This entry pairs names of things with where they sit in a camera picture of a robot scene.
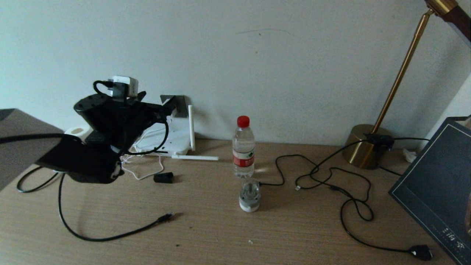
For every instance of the water bottle with red cap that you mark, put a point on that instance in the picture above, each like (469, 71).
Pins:
(243, 147)

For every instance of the small black plastic box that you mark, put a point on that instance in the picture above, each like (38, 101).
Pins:
(163, 178)

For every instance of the brass desk lamp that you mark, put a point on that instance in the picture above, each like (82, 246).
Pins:
(362, 151)

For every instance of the grey wall power socket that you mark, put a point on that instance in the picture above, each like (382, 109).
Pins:
(181, 106)

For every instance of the small clear humidifier grey base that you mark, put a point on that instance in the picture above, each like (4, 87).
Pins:
(250, 200)

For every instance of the white wifi router with antennas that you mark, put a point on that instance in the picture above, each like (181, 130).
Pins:
(180, 140)

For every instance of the white toilet paper roll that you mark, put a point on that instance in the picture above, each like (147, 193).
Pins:
(75, 131)

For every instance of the small black lamp connector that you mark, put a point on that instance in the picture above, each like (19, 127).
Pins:
(379, 141)

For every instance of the crumpled white tissue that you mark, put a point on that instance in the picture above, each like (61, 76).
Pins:
(408, 156)

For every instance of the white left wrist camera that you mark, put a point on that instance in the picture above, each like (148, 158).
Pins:
(127, 84)

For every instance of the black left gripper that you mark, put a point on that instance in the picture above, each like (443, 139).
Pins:
(114, 117)

